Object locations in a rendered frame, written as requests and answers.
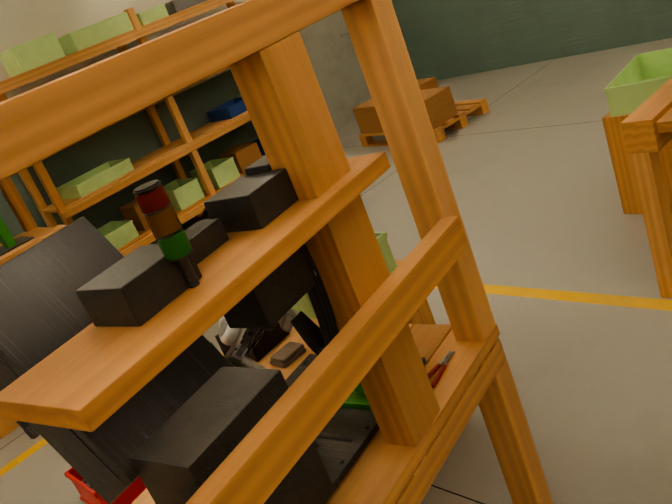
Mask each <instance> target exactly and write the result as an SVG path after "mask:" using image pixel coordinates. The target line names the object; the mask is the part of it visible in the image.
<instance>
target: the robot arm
mask: <svg viewBox="0 0 672 504"><path fill-rule="evenodd" d="M296 315H297V311H296V310H294V309H290V310H289V311H288V312H287V313H286V314H285V315H284V316H283V317H282V318H281V319H280V320H279V321H278V322H277V323H279V324H280V326H281V328H282V330H284V331H286V332H290V331H291V329H292V328H293V325H292V323H291V322H290V321H291V320H293V318H294V317H295V316H296ZM277 323H276V324H277ZM276 324H274V325H273V326H272V327H271V328H230V327H229V326H228V323H227V321H226V319H225V317H224V316H223V317H221V318H220V319H219V320H218V330H219V337H220V340H221V342H222V343H223V344H225V345H228V346H232V344H233V343H235V344H236V347H235V348H237V350H236V352H235V353H234V355H233V358H234V359H236V360H238V361H241V360H242V358H243V357H244V356H246V357H248V356H249V354H250V353H251V351H252V350H253V349H254V347H255V346H256V344H257V343H258V341H259V340H260V339H261V337H262V335H263V333H264V331H271V330H273V329H274V328H275V326H276Z"/></svg>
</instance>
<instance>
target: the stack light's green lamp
mask: <svg viewBox="0 0 672 504"><path fill-rule="evenodd" d="M156 241H157V243H158V245H159V247H160V249H161V251H162V253H163V255H164V256H165V257H166V258H167V260H168V262H169V263H174V262H177V261H180V260H182V259H184V258H186V257H188V256H189V255H191V254H192V253H193V251H194V249H193V247H192V245H191V243H190V241H189V239H188V237H187V235H186V233H185V231H184V228H182V229H181V230H180V231H179V232H178V233H176V234H174V235H172V236H170V237H168V238H165V239H162V240H156Z"/></svg>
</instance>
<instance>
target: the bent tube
mask: <svg viewBox="0 0 672 504"><path fill-rule="evenodd" d="M235 347H236V344H235V343H233V344H232V346H231V347H230V349H229V350H228V352H227V354H226V355H225V358H226V359H227V360H228V361H229V362H231V363H232V364H234V365H236V366H238V367H241V368H261V369H267V368H265V367H264V366H262V365H261V364H259V363H257V362H255V361H254V360H252V359H250V358H248V357H246V356H244V357H243V358H242V360H241V361H238V360H236V359H234V358H233V355H234V353H235V352H236V350H235Z"/></svg>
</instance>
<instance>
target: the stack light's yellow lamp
mask: <svg viewBox="0 0 672 504"><path fill-rule="evenodd" d="M144 217H145V219H146V221H147V223H148V225H149V227H150V229H151V231H152V233H153V235H154V237H155V239H156V240H162V239H165V238H168V237H170V236H172V235H174V234H176V233H178V232H179V231H180V230H181V229H182V228H183V226H182V224H181V222H180V220H179V218H178V216H177V214H176V212H175V210H174V207H173V205H172V204H171V205H170V206H169V207H168V208H166V209H165V210H163V211H161V212H159V213H156V214H154V215H150V216H144Z"/></svg>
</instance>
